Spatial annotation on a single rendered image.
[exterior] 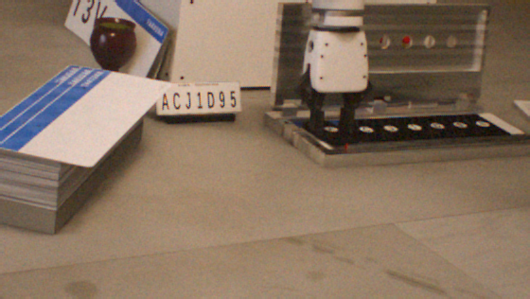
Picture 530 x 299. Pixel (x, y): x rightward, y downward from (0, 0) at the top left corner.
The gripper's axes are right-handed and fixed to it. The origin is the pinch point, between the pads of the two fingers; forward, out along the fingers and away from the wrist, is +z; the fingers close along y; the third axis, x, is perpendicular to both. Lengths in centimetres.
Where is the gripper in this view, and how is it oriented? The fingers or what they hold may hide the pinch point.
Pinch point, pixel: (331, 121)
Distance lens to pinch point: 206.2
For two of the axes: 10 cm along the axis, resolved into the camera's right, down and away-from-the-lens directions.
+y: 8.9, -0.4, 4.6
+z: -0.3, 9.9, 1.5
